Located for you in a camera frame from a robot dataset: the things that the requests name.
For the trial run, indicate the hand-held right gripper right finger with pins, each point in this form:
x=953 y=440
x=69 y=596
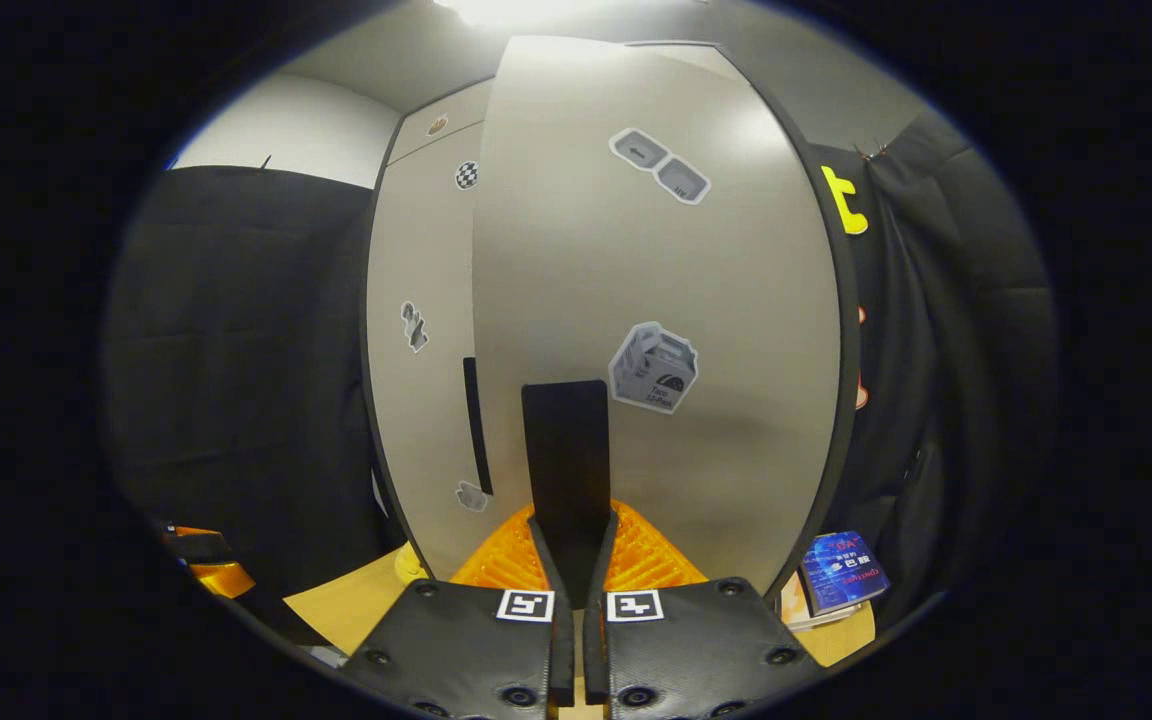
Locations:
x=696 y=640

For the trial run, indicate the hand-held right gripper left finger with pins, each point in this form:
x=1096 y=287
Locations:
x=476 y=640

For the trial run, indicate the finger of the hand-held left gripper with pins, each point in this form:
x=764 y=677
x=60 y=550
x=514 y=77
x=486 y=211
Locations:
x=221 y=578

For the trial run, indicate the black backdrop cloth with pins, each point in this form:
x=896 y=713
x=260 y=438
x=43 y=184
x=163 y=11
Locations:
x=966 y=350
x=236 y=350

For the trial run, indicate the blue book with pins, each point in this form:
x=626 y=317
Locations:
x=841 y=575

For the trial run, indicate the large ceiling light panel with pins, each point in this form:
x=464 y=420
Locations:
x=516 y=8

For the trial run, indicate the grey cabinet drawer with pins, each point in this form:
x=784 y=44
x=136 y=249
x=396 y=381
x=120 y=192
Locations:
x=466 y=105

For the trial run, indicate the grey shoe cabinet door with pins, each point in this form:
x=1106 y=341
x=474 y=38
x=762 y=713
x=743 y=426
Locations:
x=636 y=260
x=426 y=260

